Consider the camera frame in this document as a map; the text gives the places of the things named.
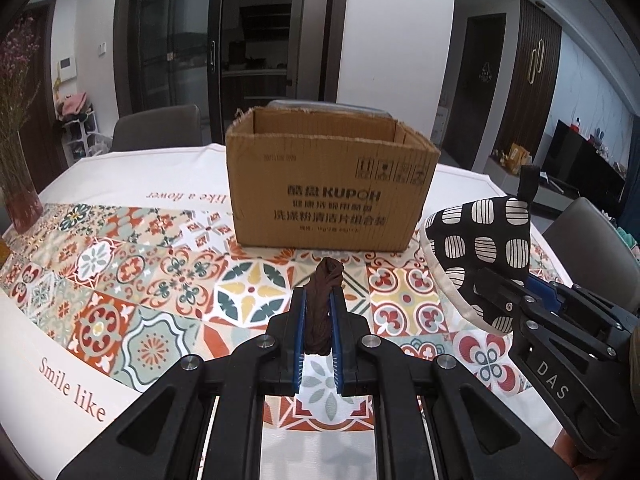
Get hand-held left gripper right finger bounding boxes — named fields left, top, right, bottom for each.
left=327, top=290, right=576, bottom=480

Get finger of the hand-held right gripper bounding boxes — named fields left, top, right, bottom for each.
left=470, top=266, right=538, bottom=333
left=527, top=272, right=638, bottom=331

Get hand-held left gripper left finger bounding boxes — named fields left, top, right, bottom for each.
left=55, top=287, right=308, bottom=480

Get brown stocking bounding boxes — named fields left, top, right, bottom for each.
left=305, top=257, right=345, bottom=356

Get black white patterned sock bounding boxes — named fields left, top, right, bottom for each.
left=419, top=165, right=542, bottom=336

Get brown cardboard box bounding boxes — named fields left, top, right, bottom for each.
left=225, top=105, right=442, bottom=252

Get grey dining chair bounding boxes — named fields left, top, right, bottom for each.
left=541, top=197, right=640, bottom=291
left=111, top=105, right=202, bottom=153

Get teal decoration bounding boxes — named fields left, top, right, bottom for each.
left=617, top=220, right=640, bottom=261

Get white television cabinet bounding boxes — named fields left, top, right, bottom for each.
left=487, top=152, right=576, bottom=211

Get black television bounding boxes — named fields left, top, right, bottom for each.
left=542, top=121, right=628, bottom=211

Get yellow snack bags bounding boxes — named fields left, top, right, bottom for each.
left=505, top=144, right=532, bottom=167

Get dark door with ornament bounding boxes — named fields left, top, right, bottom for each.
left=450, top=15, right=507, bottom=171

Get patterned tablecloth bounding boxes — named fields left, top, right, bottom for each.
left=0, top=142, right=591, bottom=480

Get white shoe rack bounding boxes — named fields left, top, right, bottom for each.
left=62, top=115, right=101, bottom=161

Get red glass vase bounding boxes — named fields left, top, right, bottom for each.
left=2, top=180, right=45, bottom=235

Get pink cloth bag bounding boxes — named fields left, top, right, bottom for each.
left=56, top=92, right=88, bottom=117

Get dark brown wooden door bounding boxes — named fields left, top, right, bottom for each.
left=0, top=0, right=66, bottom=191

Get glass sliding door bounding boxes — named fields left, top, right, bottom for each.
left=127, top=0, right=301, bottom=146

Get dried flower bunch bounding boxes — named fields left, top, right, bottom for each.
left=0, top=15, right=41, bottom=196

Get slatted cabinet with gold handle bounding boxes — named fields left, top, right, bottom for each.
left=510, top=0, right=563, bottom=153

